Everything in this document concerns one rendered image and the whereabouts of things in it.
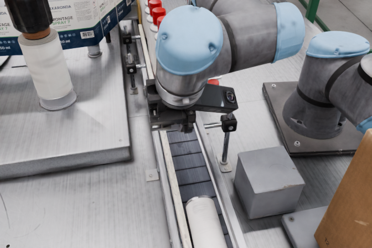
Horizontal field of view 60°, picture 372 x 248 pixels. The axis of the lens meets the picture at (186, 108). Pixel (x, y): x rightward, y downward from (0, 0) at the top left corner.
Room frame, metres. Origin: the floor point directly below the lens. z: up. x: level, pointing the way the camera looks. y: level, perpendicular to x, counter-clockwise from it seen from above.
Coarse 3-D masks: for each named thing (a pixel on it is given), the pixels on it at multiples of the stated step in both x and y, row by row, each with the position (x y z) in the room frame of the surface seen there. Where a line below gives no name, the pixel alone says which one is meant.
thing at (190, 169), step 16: (176, 144) 0.49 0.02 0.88; (192, 144) 0.49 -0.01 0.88; (176, 160) 0.45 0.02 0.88; (192, 160) 0.45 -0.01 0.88; (176, 176) 0.41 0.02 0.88; (192, 176) 0.41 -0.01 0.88; (208, 176) 0.41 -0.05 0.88; (192, 192) 0.37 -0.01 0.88; (208, 192) 0.37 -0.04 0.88; (224, 224) 0.30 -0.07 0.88; (192, 240) 0.27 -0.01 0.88
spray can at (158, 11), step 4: (156, 8) 0.75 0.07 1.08; (160, 8) 0.75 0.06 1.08; (164, 8) 0.75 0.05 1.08; (152, 12) 0.74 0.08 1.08; (156, 12) 0.73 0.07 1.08; (160, 12) 0.73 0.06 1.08; (164, 12) 0.73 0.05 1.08; (156, 16) 0.73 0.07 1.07; (160, 16) 0.73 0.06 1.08; (156, 20) 0.73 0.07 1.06; (152, 24) 0.74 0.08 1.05; (156, 24) 0.73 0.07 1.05; (152, 28) 0.73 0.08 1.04; (156, 28) 0.72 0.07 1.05; (152, 32) 0.73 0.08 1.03; (156, 32) 0.72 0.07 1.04; (152, 36) 0.73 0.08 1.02; (152, 40) 0.73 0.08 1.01; (152, 44) 0.73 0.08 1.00; (152, 48) 0.73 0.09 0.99; (152, 52) 0.73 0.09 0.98; (152, 56) 0.73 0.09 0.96; (152, 60) 0.74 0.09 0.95
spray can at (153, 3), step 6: (156, 0) 0.80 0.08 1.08; (150, 6) 0.78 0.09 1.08; (156, 6) 0.78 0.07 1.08; (150, 12) 0.79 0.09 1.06; (150, 18) 0.78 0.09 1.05; (150, 24) 0.77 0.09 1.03; (150, 36) 0.78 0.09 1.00; (150, 42) 0.78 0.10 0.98; (150, 48) 0.78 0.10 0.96; (150, 54) 0.78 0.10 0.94; (150, 60) 0.79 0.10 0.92
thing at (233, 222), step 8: (200, 120) 0.48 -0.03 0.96; (200, 128) 0.46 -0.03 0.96; (200, 136) 0.44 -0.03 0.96; (208, 144) 0.42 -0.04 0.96; (208, 152) 0.40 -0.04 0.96; (208, 160) 0.38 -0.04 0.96; (216, 168) 0.36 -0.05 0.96; (216, 176) 0.34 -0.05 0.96; (216, 184) 0.33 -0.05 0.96; (224, 184) 0.33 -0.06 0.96; (224, 192) 0.31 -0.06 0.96; (224, 200) 0.30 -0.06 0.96; (224, 208) 0.29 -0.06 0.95; (232, 208) 0.28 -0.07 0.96; (232, 216) 0.27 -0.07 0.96; (232, 224) 0.25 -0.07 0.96; (232, 232) 0.25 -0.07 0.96; (240, 232) 0.24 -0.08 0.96; (240, 240) 0.23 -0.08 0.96
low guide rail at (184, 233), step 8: (144, 40) 0.90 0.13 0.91; (144, 48) 0.86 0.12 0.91; (144, 56) 0.82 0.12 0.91; (152, 72) 0.73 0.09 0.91; (168, 144) 0.46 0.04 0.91; (168, 152) 0.44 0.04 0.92; (168, 160) 0.42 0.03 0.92; (168, 168) 0.40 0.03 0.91; (176, 184) 0.36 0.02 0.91; (176, 192) 0.34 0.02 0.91; (176, 200) 0.33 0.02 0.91; (176, 208) 0.31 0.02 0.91; (184, 216) 0.30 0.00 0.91; (184, 224) 0.28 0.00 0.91; (184, 232) 0.27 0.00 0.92; (184, 240) 0.25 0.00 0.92
